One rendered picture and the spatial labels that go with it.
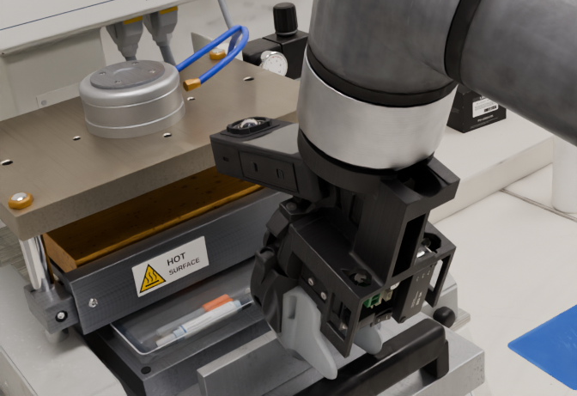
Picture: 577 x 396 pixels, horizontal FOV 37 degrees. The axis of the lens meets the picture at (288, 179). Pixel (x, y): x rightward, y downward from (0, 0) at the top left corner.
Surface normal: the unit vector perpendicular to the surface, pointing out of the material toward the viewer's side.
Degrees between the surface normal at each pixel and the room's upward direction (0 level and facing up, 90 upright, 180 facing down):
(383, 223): 90
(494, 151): 0
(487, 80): 114
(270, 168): 89
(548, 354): 0
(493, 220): 0
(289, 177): 89
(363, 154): 105
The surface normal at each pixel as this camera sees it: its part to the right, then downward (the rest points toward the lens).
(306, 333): -0.80, 0.38
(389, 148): 0.18, 0.69
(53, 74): 0.59, 0.31
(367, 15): -0.56, 0.59
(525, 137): -0.11, -0.89
